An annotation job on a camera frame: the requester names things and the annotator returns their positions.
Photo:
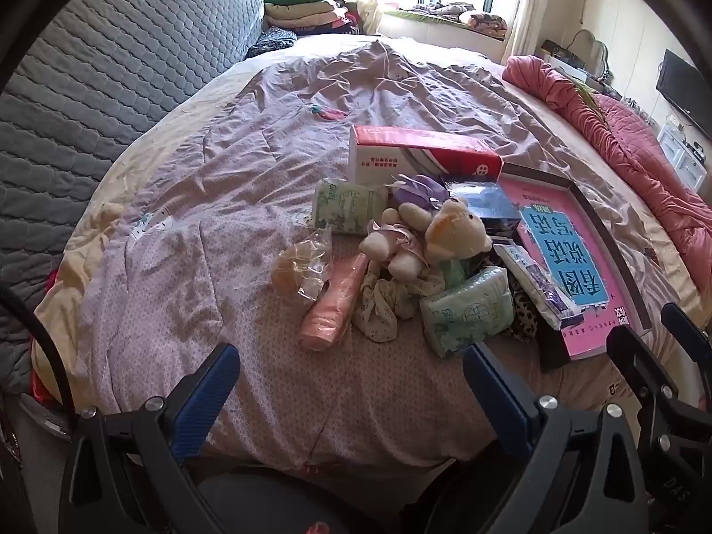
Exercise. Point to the leopard print cloth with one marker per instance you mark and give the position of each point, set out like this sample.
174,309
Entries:
524,320

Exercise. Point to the pink book with blue panel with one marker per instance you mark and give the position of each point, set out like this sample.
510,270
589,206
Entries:
578,267

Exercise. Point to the pink towel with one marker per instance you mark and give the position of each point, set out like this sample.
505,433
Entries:
334,306

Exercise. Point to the pink quilt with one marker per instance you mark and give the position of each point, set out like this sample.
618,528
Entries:
639,156

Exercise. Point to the stack of folded blankets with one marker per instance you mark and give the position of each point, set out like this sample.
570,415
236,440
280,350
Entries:
306,11

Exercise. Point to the white drawer cabinet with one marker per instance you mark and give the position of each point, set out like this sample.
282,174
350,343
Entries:
681,156

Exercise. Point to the white floral cloth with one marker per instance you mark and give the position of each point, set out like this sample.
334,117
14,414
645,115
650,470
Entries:
378,311

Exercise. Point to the tan sponge in clear bag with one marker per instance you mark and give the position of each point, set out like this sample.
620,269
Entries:
297,272

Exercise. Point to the cream curtain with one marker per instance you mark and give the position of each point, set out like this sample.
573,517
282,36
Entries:
528,5

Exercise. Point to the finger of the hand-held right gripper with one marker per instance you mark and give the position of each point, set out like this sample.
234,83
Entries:
637,357
683,324

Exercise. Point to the dark-rimmed cardboard box tray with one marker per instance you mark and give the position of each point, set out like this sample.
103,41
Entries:
589,199

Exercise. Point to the white wipes packet purple print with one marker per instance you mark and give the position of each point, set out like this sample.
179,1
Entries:
534,278

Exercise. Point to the grey quilted headboard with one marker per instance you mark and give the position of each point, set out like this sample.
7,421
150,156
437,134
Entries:
111,67

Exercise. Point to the black box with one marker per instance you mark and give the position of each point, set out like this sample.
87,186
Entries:
484,206

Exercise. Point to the desk mirror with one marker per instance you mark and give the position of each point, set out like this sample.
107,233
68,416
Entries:
592,53

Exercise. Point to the lilac patterned quilt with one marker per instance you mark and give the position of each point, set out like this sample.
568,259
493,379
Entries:
222,206

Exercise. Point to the beige plush bear pink dress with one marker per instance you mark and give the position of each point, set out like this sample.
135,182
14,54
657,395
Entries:
375,245

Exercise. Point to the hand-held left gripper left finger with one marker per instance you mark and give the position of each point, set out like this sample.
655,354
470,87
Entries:
206,400

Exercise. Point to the window seat bedding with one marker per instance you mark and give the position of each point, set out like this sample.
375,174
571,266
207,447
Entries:
445,16

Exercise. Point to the green cloth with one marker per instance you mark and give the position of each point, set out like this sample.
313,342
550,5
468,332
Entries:
588,97

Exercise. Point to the green tissue pack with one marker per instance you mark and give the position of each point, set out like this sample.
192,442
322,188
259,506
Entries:
467,311
350,206

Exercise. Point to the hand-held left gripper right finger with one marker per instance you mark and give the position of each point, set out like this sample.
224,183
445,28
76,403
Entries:
500,395

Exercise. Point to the red cloth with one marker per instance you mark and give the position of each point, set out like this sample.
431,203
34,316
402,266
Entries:
40,389

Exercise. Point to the black television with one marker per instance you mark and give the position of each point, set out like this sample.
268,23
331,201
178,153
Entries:
687,89

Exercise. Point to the red and white tissue box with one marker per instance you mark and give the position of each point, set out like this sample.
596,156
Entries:
423,150

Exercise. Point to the cream bed sheet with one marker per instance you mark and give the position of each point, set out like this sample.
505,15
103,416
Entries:
94,222

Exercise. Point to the dark patterned cloth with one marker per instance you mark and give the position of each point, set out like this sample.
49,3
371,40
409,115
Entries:
272,42

